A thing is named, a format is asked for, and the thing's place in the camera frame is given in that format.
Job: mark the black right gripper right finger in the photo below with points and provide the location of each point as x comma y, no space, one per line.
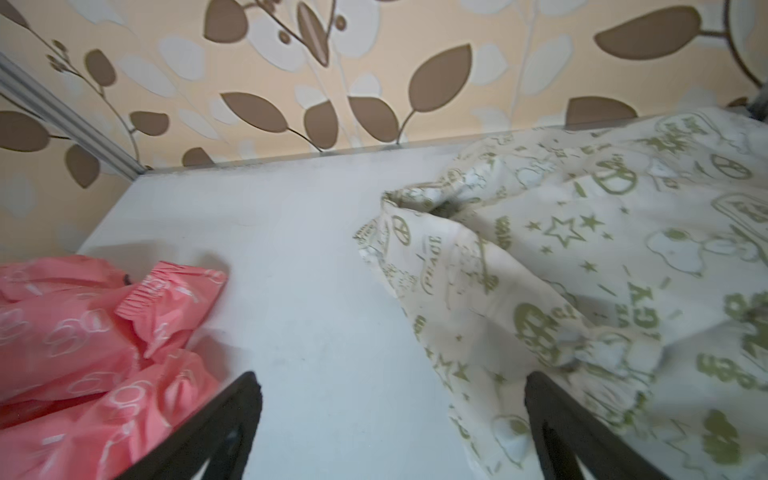
570,441

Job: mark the aluminium frame post left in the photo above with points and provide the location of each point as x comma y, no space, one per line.
31,94

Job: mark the cream green printed cloth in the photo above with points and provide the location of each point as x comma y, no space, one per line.
627,263

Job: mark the pink patterned cloth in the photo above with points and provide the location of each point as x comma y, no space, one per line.
95,369

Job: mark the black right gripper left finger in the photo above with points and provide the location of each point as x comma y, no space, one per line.
214,443

